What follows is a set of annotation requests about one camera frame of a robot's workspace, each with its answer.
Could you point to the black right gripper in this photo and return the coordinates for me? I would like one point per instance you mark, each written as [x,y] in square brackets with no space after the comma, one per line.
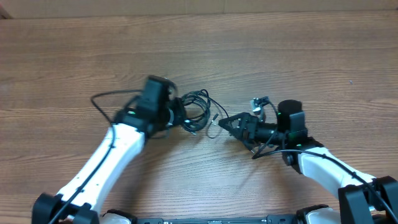
[249,127]

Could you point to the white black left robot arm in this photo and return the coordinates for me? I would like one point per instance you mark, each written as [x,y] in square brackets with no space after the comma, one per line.
[153,109]

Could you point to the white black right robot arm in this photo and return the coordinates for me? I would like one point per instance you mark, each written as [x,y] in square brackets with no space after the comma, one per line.
[363,198]

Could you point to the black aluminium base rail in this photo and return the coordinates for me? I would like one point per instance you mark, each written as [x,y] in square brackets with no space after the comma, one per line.
[217,220]

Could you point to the cardboard back wall panel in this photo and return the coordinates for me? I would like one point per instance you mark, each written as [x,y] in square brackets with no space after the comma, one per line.
[33,9]

